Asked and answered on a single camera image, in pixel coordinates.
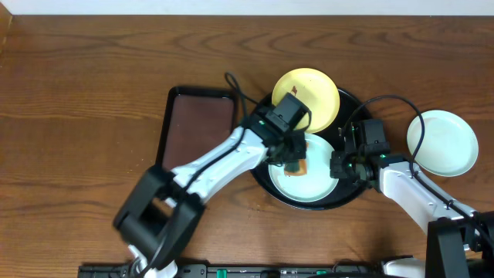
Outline green orange sponge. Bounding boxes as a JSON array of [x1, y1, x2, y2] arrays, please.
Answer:
[[284, 159, 307, 176]]

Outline light green plate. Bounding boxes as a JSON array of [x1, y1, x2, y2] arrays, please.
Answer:
[[268, 134, 339, 202]]

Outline light blue plate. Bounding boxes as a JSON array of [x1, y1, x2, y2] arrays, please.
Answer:
[[406, 110, 479, 177]]

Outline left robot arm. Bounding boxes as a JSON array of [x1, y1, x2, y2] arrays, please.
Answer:
[[113, 115, 305, 277]]

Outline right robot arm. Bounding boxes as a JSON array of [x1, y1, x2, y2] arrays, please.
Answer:
[[330, 151, 493, 277]]

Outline round black tray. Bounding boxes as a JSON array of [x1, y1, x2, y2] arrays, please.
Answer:
[[250, 87, 367, 210]]

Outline rectangular black brown tray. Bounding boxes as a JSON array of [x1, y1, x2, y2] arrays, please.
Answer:
[[155, 86, 238, 171]]

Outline yellow plate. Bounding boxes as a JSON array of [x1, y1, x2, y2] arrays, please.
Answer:
[[271, 68, 340, 134]]

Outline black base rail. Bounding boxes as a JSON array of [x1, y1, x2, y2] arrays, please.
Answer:
[[77, 264, 382, 278]]

